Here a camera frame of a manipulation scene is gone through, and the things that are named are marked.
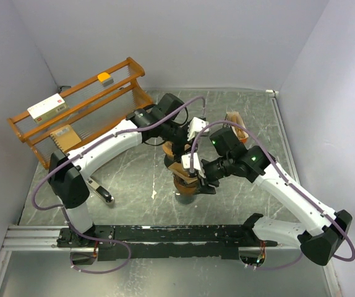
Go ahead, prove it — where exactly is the orange wooden rack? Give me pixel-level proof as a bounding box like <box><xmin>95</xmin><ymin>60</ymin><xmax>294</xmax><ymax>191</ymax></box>
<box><xmin>7</xmin><ymin>57</ymin><xmax>153</xmax><ymax>169</ymax></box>

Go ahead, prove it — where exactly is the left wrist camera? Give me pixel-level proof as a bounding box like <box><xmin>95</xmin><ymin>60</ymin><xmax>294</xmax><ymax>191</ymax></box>
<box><xmin>187</xmin><ymin>117</ymin><xmax>209</xmax><ymax>141</ymax></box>

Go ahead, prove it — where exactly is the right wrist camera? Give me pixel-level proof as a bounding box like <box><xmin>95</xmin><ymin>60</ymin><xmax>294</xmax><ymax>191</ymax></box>
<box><xmin>181</xmin><ymin>152</ymin><xmax>205</xmax><ymax>178</ymax></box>

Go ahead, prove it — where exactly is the white flat box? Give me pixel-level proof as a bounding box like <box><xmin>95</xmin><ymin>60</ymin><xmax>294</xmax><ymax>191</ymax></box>
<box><xmin>27</xmin><ymin>93</ymin><xmax>68</xmax><ymax>124</ymax></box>

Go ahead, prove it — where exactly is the purple cable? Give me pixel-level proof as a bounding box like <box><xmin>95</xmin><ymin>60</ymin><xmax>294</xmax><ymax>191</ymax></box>
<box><xmin>32</xmin><ymin>95</ymin><xmax>207</xmax><ymax>275</ymax></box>
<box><xmin>188</xmin><ymin>120</ymin><xmax>355</xmax><ymax>270</ymax></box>

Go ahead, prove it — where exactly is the aluminium frame rail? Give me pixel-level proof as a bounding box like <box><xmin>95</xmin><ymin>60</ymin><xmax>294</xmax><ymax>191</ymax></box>
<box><xmin>2</xmin><ymin>225</ymin><xmax>64</xmax><ymax>251</ymax></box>

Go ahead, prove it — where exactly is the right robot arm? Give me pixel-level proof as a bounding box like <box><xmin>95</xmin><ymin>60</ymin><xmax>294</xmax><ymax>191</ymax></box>
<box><xmin>182</xmin><ymin>127</ymin><xmax>353</xmax><ymax>266</ymax></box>

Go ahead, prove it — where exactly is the orange grey small box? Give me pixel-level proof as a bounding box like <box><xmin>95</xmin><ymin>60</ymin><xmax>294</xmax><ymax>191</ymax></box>
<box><xmin>97</xmin><ymin>72</ymin><xmax>114</xmax><ymax>87</ymax></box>

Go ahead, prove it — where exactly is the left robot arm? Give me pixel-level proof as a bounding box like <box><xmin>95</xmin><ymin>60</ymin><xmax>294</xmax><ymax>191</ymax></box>
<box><xmin>48</xmin><ymin>93</ymin><xmax>187</xmax><ymax>247</ymax></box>

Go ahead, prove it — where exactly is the brown scalloped dripper ring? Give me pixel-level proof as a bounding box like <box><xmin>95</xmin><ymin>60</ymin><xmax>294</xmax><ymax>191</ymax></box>
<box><xmin>173</xmin><ymin>181</ymin><xmax>199</xmax><ymax>197</ymax></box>

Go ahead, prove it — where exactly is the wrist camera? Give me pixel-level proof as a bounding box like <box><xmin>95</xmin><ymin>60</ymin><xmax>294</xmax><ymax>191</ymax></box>
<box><xmin>187</xmin><ymin>117</ymin><xmax>209</xmax><ymax>141</ymax></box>
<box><xmin>181</xmin><ymin>152</ymin><xmax>205</xmax><ymax>178</ymax></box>

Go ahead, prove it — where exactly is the dark glass carafe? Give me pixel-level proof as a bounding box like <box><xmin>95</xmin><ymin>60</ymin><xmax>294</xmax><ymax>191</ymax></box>
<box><xmin>164</xmin><ymin>155</ymin><xmax>174</xmax><ymax>168</ymax></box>

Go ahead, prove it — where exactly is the orange coffee filter box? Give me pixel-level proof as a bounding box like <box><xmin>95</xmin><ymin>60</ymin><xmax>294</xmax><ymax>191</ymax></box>
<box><xmin>225</xmin><ymin>111</ymin><xmax>249</xmax><ymax>144</ymax></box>

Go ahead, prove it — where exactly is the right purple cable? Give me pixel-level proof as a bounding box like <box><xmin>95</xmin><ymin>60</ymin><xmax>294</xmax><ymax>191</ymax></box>
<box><xmin>188</xmin><ymin>120</ymin><xmax>355</xmax><ymax>270</ymax></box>

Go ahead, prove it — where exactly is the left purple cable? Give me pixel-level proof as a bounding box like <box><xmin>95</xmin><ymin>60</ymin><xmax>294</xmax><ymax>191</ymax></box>
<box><xmin>32</xmin><ymin>95</ymin><xmax>207</xmax><ymax>275</ymax></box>

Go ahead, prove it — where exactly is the silver black coffee scoop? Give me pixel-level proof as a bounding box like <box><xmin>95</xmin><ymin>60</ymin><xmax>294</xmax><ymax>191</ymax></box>
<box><xmin>86</xmin><ymin>178</ymin><xmax>115</xmax><ymax>207</ymax></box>

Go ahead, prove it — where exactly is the grey glass carafe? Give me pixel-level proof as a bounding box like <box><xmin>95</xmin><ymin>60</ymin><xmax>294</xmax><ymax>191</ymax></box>
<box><xmin>174</xmin><ymin>192</ymin><xmax>196</xmax><ymax>205</ymax></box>

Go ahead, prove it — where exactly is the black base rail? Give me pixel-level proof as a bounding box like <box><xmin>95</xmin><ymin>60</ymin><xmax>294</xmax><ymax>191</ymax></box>
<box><xmin>56</xmin><ymin>224</ymin><xmax>279</xmax><ymax>262</ymax></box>

